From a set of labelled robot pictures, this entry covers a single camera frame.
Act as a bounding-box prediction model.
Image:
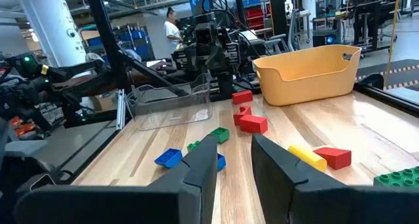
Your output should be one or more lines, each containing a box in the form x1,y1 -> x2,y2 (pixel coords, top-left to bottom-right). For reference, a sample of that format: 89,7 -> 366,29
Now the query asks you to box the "red arch block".
232,105 -> 253,126

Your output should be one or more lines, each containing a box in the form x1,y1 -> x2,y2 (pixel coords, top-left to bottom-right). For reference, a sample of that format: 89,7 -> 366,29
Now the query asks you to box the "long green studded brick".
373,166 -> 419,188

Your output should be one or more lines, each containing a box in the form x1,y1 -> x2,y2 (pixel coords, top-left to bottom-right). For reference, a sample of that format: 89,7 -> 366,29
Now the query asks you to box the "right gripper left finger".
12,134 -> 219,224

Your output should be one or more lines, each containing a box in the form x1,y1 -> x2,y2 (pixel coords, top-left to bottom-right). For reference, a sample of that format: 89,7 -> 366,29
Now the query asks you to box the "square blue brick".
154,148 -> 183,169

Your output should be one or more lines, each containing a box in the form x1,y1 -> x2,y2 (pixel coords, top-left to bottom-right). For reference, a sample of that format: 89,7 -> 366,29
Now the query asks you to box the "grey side table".
5,119 -> 118,185

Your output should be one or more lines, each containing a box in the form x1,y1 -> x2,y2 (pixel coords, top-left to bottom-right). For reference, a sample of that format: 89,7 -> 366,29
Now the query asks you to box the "black workbench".
346,0 -> 413,53

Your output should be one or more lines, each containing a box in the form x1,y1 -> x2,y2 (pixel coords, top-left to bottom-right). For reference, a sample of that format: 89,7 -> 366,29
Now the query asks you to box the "black robot arm, orange gripper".
0,52 -> 132,143

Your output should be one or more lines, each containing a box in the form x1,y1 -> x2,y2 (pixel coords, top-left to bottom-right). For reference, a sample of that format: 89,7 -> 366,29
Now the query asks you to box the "yellow plastic bin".
253,44 -> 363,107

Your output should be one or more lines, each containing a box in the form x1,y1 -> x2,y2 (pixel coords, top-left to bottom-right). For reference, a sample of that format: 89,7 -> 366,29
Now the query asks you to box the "grey chair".
261,9 -> 310,53

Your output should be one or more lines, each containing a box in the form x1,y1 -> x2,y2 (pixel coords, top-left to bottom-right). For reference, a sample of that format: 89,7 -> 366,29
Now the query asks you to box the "large black striped-edge mat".
355,58 -> 419,91

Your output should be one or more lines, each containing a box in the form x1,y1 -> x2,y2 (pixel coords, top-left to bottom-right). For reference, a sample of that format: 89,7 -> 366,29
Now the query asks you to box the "white round column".
14,0 -> 88,77

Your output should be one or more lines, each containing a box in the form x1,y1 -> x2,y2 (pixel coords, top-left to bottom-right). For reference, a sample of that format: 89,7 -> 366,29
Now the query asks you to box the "shelf with red bins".
244,0 -> 272,31

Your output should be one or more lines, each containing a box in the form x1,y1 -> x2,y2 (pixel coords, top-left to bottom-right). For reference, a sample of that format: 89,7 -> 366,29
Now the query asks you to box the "red rectangular block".
231,90 -> 253,105
238,115 -> 269,135

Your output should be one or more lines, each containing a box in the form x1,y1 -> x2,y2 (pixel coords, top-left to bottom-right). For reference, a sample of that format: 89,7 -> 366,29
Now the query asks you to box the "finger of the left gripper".
209,46 -> 227,71
187,47 -> 202,73

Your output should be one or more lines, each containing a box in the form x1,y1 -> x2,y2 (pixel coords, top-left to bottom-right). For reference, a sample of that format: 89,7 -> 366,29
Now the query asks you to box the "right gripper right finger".
251,134 -> 419,224

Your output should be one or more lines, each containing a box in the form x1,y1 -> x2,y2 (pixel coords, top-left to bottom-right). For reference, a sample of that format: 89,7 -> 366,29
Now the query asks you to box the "person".
163,7 -> 184,51

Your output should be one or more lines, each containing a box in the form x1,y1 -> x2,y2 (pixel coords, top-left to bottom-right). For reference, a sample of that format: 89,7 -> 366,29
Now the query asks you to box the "long blue brick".
217,153 -> 227,172

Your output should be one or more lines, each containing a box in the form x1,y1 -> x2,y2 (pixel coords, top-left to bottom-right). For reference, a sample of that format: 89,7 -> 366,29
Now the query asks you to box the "shelf with blue bins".
113,24 -> 155,63

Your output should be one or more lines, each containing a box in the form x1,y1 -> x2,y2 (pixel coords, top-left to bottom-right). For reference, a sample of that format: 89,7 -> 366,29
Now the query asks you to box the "silver aluminium extrusion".
115,88 -> 127,131

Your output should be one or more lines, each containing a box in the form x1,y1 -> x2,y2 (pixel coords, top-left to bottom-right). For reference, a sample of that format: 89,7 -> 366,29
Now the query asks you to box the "long yellow cable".
383,0 -> 403,89

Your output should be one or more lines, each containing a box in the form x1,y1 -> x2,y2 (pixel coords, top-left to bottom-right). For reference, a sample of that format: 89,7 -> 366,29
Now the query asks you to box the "clear plastic tray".
125,73 -> 213,132

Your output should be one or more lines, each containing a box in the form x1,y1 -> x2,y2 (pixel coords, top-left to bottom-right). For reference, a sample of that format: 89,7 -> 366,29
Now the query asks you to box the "black computer, blue light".
312,27 -> 341,48

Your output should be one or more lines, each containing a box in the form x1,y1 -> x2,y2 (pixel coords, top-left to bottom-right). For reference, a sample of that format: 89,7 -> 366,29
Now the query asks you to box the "red wedge block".
313,147 -> 352,171

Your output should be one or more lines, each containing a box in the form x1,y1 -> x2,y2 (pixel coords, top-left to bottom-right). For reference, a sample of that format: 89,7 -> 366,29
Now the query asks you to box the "yellow cylinder block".
287,145 -> 328,172

